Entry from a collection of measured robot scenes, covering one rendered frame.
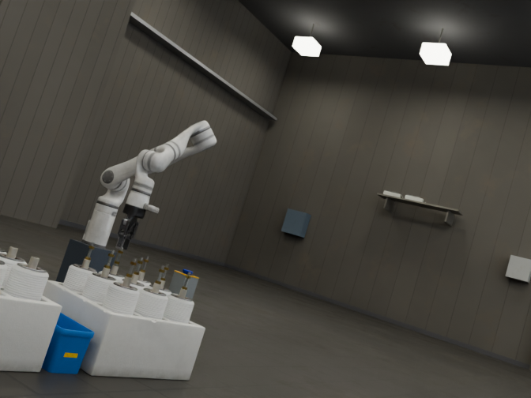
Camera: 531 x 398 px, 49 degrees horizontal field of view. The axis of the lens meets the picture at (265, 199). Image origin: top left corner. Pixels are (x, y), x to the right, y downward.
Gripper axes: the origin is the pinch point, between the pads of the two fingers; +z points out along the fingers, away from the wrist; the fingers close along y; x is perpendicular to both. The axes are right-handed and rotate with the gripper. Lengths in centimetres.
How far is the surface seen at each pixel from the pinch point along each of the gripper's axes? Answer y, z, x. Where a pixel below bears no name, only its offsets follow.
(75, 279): 14.3, 14.3, -6.9
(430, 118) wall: -957, -380, 251
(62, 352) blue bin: 43, 30, 6
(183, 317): 9.1, 15.5, 29.5
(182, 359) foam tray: 9.3, 28.2, 33.4
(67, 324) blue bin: 28.7, 25.3, 0.1
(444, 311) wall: -890, -17, 367
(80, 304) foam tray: 25.2, 19.2, 0.6
